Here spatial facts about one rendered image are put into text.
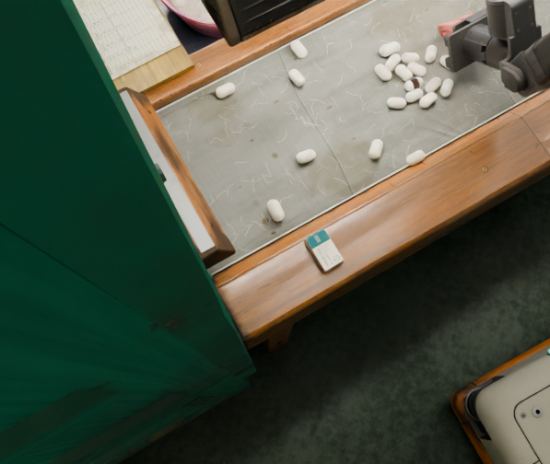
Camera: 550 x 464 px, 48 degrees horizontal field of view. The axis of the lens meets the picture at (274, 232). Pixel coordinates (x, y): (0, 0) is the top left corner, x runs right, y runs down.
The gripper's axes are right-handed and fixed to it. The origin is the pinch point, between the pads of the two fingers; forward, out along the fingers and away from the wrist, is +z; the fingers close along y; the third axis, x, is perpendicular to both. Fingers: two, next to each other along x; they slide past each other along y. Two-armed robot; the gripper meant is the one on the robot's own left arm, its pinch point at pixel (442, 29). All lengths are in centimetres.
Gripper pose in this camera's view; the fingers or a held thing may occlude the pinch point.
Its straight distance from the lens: 118.1
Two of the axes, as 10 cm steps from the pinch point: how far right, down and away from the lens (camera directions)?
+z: -4.0, -4.7, 7.9
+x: 3.2, 7.3, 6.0
